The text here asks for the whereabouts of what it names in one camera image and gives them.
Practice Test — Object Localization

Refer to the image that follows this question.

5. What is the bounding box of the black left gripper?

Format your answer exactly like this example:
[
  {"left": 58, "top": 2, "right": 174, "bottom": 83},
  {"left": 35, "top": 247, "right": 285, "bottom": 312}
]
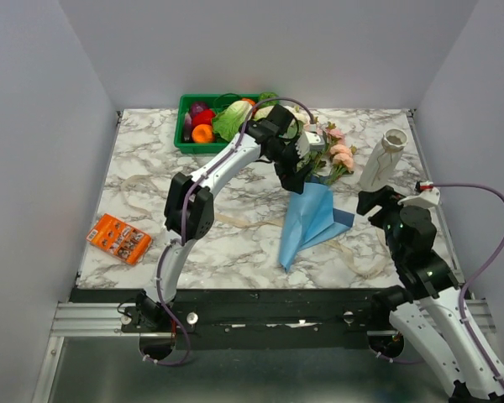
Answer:
[{"left": 264, "top": 136, "right": 312, "bottom": 195}]

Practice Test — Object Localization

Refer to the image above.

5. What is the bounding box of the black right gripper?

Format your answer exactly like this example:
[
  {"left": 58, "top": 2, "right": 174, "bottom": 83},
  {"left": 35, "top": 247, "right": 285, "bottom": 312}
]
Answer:
[{"left": 356, "top": 183, "right": 411, "bottom": 261}]

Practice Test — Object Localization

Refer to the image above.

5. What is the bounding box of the pink artificial flower bouquet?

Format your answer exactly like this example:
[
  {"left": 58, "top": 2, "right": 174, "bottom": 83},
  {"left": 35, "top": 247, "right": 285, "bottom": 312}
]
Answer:
[{"left": 301, "top": 119, "right": 357, "bottom": 186}]

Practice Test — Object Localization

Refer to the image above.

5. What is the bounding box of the blue wrapping paper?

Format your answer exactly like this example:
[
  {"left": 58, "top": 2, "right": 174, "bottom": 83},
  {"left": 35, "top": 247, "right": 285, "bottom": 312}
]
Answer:
[{"left": 278, "top": 177, "right": 354, "bottom": 272}]

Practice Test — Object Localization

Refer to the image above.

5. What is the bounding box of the beige printed ribbon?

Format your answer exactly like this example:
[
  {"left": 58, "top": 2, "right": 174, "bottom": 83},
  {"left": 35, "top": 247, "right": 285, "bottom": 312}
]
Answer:
[{"left": 119, "top": 175, "right": 392, "bottom": 280}]

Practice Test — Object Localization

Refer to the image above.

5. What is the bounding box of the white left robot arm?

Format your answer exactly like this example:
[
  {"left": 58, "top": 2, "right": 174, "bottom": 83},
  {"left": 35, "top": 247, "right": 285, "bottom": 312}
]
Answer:
[{"left": 135, "top": 97, "right": 324, "bottom": 332}]

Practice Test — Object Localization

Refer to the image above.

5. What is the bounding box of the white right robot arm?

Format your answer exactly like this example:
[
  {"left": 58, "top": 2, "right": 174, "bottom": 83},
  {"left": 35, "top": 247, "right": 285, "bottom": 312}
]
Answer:
[{"left": 357, "top": 182, "right": 504, "bottom": 402}]

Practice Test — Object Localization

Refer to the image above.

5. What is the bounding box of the white ribbed vase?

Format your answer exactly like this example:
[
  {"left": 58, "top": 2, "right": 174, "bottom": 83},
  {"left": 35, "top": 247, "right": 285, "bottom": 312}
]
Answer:
[{"left": 359, "top": 128, "right": 407, "bottom": 192}]

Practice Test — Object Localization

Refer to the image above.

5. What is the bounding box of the beige toy potato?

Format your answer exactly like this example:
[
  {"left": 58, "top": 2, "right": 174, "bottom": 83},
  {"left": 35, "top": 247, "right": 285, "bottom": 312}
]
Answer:
[{"left": 253, "top": 105, "right": 274, "bottom": 121}]

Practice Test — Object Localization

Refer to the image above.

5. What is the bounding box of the green toy cabbage leaf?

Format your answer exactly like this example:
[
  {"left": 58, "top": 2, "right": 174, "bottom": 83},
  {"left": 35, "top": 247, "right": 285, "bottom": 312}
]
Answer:
[{"left": 212, "top": 100, "right": 253, "bottom": 142}]

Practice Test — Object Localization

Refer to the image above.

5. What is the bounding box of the orange toy carrot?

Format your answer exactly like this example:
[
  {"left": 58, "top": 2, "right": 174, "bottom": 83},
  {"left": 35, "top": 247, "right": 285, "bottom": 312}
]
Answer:
[{"left": 241, "top": 97, "right": 256, "bottom": 106}]

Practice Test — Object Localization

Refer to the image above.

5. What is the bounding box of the green toy bell pepper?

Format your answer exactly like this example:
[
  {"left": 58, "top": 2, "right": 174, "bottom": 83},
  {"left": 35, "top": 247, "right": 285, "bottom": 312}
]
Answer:
[{"left": 258, "top": 92, "right": 279, "bottom": 108}]

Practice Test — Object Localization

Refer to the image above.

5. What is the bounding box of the orange toy fruit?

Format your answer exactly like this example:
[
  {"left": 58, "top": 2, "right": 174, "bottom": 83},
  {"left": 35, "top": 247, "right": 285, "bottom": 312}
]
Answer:
[{"left": 192, "top": 123, "right": 216, "bottom": 144}]

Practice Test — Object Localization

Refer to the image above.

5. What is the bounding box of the red toy pepper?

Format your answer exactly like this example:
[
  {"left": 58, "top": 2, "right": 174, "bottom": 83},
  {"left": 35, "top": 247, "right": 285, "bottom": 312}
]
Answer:
[{"left": 192, "top": 109, "right": 216, "bottom": 128}]

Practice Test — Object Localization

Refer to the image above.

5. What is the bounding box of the green plastic basket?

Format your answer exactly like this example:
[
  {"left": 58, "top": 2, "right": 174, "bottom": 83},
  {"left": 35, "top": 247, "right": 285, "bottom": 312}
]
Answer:
[{"left": 174, "top": 92, "right": 259, "bottom": 154}]

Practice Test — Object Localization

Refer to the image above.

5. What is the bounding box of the purple toy eggplant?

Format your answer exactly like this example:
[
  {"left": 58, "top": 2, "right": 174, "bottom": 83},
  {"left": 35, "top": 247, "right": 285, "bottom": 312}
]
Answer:
[{"left": 181, "top": 113, "right": 193, "bottom": 143}]

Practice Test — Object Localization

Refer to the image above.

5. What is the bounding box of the purple toy onion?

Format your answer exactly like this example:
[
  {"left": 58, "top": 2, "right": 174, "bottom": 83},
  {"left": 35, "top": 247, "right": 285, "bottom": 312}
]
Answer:
[{"left": 188, "top": 101, "right": 210, "bottom": 118}]

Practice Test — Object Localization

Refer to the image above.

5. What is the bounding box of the orange snack box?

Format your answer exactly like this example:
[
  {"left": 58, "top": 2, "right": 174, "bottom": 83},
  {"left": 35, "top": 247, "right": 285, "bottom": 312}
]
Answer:
[{"left": 86, "top": 213, "right": 152, "bottom": 265}]

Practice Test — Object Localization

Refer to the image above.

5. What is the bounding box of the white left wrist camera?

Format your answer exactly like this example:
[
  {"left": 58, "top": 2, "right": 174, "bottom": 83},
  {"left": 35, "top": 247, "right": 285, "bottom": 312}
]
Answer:
[{"left": 295, "top": 131, "right": 325, "bottom": 160}]

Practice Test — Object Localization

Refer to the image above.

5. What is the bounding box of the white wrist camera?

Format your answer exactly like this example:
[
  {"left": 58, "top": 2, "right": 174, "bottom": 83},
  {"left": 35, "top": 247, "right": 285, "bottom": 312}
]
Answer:
[
  {"left": 295, "top": 131, "right": 325, "bottom": 160},
  {"left": 398, "top": 185, "right": 440, "bottom": 209}
]

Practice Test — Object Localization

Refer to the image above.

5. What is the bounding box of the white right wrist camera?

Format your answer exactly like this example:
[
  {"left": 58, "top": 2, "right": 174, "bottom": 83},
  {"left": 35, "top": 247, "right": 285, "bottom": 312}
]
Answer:
[{"left": 398, "top": 185, "right": 440, "bottom": 209}]

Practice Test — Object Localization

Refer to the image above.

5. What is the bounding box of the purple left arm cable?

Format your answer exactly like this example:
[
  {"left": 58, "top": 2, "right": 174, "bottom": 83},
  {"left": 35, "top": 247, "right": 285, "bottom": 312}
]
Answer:
[{"left": 140, "top": 97, "right": 320, "bottom": 367}]

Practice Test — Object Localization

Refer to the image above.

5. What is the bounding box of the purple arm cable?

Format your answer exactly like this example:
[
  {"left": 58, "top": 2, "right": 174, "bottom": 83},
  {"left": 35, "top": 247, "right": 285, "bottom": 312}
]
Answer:
[
  {"left": 140, "top": 97, "right": 320, "bottom": 367},
  {"left": 375, "top": 181, "right": 504, "bottom": 403}
]

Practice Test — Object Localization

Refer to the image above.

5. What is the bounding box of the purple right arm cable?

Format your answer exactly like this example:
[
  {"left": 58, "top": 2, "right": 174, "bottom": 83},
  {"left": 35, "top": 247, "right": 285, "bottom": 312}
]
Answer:
[{"left": 375, "top": 181, "right": 504, "bottom": 403}]

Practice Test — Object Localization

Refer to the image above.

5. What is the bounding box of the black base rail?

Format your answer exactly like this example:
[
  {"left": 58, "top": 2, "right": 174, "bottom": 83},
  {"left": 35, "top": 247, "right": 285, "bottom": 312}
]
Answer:
[{"left": 68, "top": 289, "right": 409, "bottom": 357}]

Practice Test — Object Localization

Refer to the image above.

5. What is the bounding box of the aluminium frame rail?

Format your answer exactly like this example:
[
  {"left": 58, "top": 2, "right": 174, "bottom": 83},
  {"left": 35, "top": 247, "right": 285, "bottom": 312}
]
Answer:
[{"left": 50, "top": 302, "right": 123, "bottom": 338}]

